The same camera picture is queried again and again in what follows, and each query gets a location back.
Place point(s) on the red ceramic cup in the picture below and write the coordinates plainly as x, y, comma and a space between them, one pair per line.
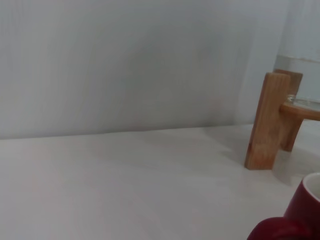
297, 215

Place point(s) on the wooden dispenser stand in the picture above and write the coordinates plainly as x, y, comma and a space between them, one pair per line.
265, 125

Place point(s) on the glass water dispenser jar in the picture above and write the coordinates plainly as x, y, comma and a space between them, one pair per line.
302, 32

